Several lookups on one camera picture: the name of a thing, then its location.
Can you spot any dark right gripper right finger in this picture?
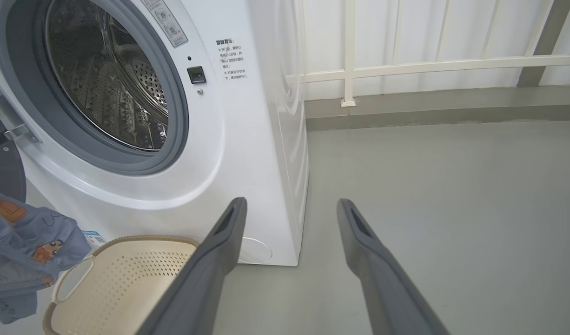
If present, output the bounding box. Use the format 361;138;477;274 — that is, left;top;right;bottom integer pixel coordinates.
336;199;451;335

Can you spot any white metal railing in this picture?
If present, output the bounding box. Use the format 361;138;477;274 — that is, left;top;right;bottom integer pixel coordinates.
285;0;570;107

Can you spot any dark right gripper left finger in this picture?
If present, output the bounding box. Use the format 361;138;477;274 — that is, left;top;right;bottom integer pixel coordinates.
136;197;247;335

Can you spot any steel perforated washer drum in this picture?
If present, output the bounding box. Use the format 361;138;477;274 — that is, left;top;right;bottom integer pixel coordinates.
46;0;169;152

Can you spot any black round glass washer door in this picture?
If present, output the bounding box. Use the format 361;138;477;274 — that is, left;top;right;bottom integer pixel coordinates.
0;107;27;203

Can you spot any round white filter cover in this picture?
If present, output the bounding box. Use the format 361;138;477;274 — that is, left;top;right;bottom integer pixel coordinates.
239;237;272;264

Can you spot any grey post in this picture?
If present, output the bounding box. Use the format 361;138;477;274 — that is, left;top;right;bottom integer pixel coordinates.
517;0;570;87

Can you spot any grey warning label sticker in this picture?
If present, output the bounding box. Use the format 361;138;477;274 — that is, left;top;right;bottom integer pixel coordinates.
141;0;189;48

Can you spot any white front-load washing machine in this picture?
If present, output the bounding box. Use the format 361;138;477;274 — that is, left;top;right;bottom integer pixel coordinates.
0;0;310;267

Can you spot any blue energy label sticker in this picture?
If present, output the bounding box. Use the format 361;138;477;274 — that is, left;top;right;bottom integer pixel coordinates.
82;230;107;249

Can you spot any blue cartoon print garment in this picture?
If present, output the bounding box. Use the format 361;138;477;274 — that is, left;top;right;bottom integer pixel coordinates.
0;186;93;325

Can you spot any cream perforated laundry basket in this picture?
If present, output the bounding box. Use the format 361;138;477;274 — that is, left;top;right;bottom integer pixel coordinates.
42;235;200;335

